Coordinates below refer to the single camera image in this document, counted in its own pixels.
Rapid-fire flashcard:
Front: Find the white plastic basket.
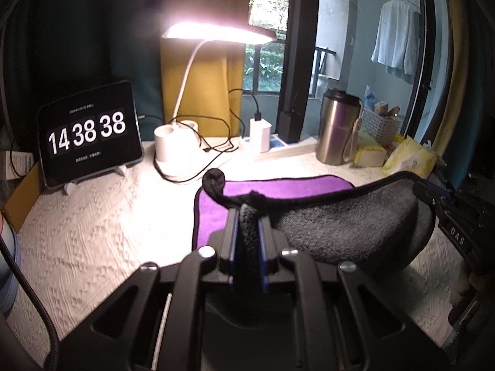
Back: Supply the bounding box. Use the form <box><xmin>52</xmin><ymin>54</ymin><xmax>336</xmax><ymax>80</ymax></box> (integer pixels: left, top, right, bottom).
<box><xmin>361</xmin><ymin>108</ymin><xmax>400</xmax><ymax>146</ymax></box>

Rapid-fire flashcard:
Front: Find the white desk lamp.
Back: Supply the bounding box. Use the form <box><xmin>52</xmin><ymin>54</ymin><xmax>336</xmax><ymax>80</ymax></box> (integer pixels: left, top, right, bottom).
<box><xmin>153</xmin><ymin>20</ymin><xmax>276</xmax><ymax>183</ymax></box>

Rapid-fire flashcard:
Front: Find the white power adapter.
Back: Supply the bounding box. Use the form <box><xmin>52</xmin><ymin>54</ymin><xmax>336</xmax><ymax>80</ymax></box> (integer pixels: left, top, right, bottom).
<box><xmin>248</xmin><ymin>113</ymin><xmax>272</xmax><ymax>153</ymax></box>

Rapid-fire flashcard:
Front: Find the white power strip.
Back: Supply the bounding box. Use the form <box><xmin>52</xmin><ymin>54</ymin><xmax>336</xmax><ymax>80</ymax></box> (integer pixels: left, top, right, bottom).
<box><xmin>240</xmin><ymin>133</ymin><xmax>317</xmax><ymax>160</ymax></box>

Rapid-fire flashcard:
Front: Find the grey and purple towel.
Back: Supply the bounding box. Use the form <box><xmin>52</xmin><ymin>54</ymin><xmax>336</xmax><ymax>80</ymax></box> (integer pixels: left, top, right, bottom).
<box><xmin>192</xmin><ymin>168</ymin><xmax>435</xmax><ymax>275</ymax></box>

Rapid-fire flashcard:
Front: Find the brown cardboard box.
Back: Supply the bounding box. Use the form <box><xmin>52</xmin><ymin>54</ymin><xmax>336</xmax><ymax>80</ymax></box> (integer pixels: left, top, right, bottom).
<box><xmin>2</xmin><ymin>163</ymin><xmax>44</xmax><ymax>232</ymax></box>

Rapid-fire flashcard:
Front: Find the black monitor stand post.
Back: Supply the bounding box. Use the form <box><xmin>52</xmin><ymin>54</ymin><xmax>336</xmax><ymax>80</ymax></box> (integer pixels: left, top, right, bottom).
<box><xmin>276</xmin><ymin>0</ymin><xmax>319</xmax><ymax>143</ymax></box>

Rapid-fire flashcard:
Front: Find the black charging cable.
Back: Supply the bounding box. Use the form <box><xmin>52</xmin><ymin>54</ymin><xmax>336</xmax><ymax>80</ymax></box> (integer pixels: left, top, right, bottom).
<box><xmin>153</xmin><ymin>88</ymin><xmax>263</xmax><ymax>185</ymax></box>

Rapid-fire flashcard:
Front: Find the white textured tablecloth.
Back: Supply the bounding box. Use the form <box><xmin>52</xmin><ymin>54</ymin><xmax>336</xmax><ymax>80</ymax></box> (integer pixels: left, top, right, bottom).
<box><xmin>7</xmin><ymin>142</ymin><xmax>462</xmax><ymax>365</ymax></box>

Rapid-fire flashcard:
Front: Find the yellow curtain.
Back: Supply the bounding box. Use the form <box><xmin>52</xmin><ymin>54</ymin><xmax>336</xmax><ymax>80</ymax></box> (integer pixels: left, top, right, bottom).
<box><xmin>160</xmin><ymin>0</ymin><xmax>249</xmax><ymax>137</ymax></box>

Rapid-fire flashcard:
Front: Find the white tablet stand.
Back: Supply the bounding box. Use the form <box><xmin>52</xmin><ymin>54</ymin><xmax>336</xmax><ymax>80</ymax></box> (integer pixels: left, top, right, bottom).
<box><xmin>62</xmin><ymin>164</ymin><xmax>127</xmax><ymax>196</ymax></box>

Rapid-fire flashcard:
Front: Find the hanging white shirt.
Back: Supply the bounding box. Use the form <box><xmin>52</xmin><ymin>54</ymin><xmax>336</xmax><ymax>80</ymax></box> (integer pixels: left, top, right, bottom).
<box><xmin>371</xmin><ymin>0</ymin><xmax>420</xmax><ymax>84</ymax></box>

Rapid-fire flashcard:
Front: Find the black tablet showing clock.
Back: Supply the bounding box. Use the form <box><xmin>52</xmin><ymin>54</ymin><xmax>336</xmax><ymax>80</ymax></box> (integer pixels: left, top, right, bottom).
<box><xmin>36</xmin><ymin>80</ymin><xmax>144</xmax><ymax>189</ymax></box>

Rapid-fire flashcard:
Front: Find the yellow tissue pack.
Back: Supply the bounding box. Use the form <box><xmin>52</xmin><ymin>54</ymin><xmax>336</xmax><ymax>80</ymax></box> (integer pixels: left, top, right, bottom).
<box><xmin>382</xmin><ymin>137</ymin><xmax>437</xmax><ymax>179</ymax></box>

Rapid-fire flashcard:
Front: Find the white and blue cup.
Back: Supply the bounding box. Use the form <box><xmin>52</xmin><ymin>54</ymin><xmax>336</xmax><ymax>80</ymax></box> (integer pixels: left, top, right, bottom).
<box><xmin>0</xmin><ymin>215</ymin><xmax>21</xmax><ymax>314</ymax></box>

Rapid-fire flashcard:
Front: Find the pale yellow box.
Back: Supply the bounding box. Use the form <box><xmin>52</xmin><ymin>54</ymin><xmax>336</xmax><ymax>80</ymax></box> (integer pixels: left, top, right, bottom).
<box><xmin>352</xmin><ymin>131</ymin><xmax>387</xmax><ymax>168</ymax></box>

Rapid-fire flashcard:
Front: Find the stainless steel tumbler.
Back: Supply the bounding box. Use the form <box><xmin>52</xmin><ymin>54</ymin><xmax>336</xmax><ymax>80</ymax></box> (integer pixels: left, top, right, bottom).
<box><xmin>316</xmin><ymin>88</ymin><xmax>363</xmax><ymax>166</ymax></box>

